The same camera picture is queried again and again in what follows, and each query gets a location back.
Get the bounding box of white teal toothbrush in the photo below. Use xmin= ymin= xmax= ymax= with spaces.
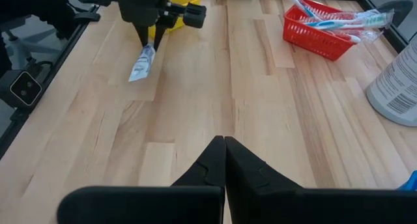
xmin=303 ymin=8 xmax=395 ymax=31

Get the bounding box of white wipes canister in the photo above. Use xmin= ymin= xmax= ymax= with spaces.
xmin=366 ymin=35 xmax=417 ymax=127

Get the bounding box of black table-level camera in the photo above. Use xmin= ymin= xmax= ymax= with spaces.
xmin=0 ymin=69 xmax=44 ymax=110

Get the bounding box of white travel toothpaste tube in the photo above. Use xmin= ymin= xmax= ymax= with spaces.
xmin=128 ymin=43 xmax=156 ymax=83

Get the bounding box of red plastic basket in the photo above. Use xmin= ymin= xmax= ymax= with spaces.
xmin=282 ymin=0 xmax=358 ymax=62

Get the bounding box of white red toothbrush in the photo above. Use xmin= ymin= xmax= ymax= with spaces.
xmin=325 ymin=28 xmax=381 ymax=45

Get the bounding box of grey swivel chair base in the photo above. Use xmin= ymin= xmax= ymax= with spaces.
xmin=5 ymin=15 xmax=68 ymax=72

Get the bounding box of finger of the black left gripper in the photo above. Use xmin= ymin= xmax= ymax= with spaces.
xmin=152 ymin=21 xmax=167 ymax=51
xmin=134 ymin=21 xmax=150 ymax=48

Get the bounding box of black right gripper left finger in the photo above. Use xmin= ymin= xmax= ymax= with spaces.
xmin=57 ymin=135 xmax=227 ymax=224

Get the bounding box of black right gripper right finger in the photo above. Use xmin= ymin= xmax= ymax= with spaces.
xmin=224 ymin=135 xmax=417 ymax=224

